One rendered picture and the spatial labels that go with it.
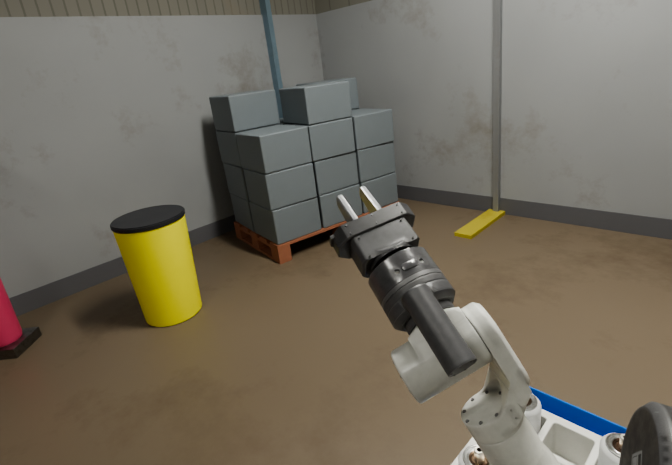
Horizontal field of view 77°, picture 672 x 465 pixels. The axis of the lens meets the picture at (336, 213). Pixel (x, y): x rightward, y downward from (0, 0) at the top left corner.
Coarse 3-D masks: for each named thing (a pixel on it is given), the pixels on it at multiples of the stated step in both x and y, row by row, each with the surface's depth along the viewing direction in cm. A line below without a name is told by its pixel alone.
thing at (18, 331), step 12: (0, 288) 206; (0, 300) 205; (0, 312) 205; (12, 312) 211; (0, 324) 206; (12, 324) 210; (0, 336) 207; (12, 336) 210; (24, 336) 215; (36, 336) 221; (0, 348) 207; (12, 348) 206; (24, 348) 212
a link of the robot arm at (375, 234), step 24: (384, 216) 58; (408, 216) 58; (336, 240) 57; (360, 240) 56; (384, 240) 56; (408, 240) 56; (360, 264) 56; (384, 264) 52; (408, 264) 51; (432, 264) 52; (384, 288) 52
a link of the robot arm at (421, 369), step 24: (408, 288) 50; (432, 288) 49; (408, 312) 48; (432, 312) 45; (456, 312) 48; (432, 336) 44; (456, 336) 44; (480, 336) 47; (408, 360) 47; (432, 360) 46; (456, 360) 42; (480, 360) 46; (408, 384) 46; (432, 384) 46
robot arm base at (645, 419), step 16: (640, 416) 30; (656, 416) 28; (640, 432) 29; (656, 432) 27; (624, 448) 32; (640, 448) 29; (656, 448) 26; (624, 464) 31; (640, 464) 28; (656, 464) 26
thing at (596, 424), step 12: (540, 396) 134; (552, 396) 131; (552, 408) 132; (564, 408) 129; (576, 408) 126; (576, 420) 128; (588, 420) 125; (600, 420) 122; (600, 432) 123; (612, 432) 121; (624, 432) 118
